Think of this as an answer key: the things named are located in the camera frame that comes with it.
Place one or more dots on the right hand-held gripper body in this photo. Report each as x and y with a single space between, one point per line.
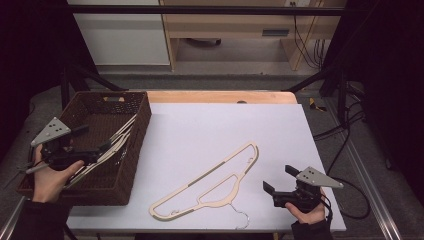
315 178

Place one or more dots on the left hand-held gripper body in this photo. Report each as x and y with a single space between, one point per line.
51 131

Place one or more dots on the beige clothes hanger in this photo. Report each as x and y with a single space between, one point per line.
113 151
206 173
125 128

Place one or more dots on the brown woven basket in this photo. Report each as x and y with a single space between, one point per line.
100 113

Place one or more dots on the person's right hand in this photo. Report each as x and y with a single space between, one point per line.
311 217

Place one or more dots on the person's left hand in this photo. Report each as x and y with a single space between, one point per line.
50 183

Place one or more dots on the yellow black tool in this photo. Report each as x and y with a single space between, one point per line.
315 105

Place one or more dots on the black curtain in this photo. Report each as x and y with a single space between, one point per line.
30 50
383 66

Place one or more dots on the white table cover sheet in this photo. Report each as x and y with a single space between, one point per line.
200 133

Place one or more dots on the white cabinet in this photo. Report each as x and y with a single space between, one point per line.
123 36

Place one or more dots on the chair base with casters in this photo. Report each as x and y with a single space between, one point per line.
203 42

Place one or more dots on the light wooden desk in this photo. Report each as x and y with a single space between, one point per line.
233 26

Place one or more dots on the black frame leg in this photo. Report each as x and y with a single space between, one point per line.
340 93
83 78

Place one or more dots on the aluminium rail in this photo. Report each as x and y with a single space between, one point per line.
370 180
11 220

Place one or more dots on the black frame bar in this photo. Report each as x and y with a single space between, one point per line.
200 10

